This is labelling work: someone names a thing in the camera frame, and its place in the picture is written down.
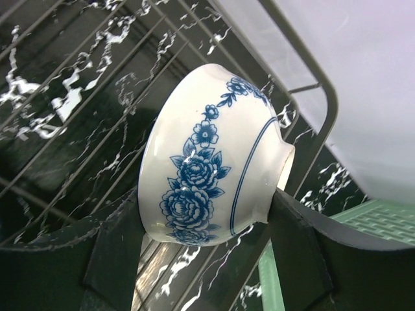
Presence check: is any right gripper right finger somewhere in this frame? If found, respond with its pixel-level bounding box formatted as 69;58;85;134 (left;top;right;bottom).
268;189;414;310

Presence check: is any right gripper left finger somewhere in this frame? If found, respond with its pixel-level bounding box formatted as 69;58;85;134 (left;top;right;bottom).
1;188;144;310

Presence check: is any blue white patterned bowl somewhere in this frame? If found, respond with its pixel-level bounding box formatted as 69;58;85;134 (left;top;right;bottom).
137;63;295;246

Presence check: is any wire dish rack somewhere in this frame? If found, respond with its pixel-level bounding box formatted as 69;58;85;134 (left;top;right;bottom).
0;0;340;311

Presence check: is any green file organizer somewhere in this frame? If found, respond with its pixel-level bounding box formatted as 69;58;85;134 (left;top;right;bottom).
258;200;414;311

